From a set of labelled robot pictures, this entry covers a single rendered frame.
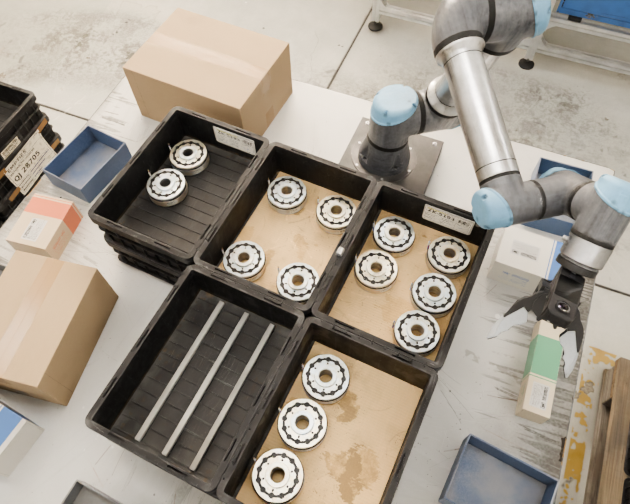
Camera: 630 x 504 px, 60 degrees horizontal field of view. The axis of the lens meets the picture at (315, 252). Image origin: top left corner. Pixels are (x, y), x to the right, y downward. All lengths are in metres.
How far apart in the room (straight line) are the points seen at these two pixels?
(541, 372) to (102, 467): 1.03
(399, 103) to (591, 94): 1.82
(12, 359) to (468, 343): 1.07
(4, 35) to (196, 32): 2.01
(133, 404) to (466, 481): 0.75
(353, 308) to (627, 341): 1.39
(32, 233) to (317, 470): 0.98
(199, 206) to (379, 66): 1.78
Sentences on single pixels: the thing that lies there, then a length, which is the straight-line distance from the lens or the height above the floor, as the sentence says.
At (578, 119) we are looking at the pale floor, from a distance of 3.03.
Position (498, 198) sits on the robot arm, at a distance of 1.01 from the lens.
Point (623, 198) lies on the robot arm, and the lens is 1.02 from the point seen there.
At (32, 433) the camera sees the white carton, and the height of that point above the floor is 0.74.
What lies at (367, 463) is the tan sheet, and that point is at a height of 0.83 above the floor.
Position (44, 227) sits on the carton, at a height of 0.78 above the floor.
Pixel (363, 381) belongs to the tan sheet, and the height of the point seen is 0.83.
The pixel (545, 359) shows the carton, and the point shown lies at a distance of 1.43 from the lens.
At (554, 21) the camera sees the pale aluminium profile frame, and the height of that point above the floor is 0.28.
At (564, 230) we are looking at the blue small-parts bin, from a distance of 1.65.
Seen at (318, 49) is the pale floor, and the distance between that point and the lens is 3.15.
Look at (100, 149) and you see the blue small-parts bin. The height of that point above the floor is 0.70.
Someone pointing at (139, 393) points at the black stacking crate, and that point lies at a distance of 1.30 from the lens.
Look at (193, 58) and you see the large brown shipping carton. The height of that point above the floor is 0.90.
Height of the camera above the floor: 2.02
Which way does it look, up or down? 60 degrees down
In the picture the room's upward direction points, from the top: 2 degrees counter-clockwise
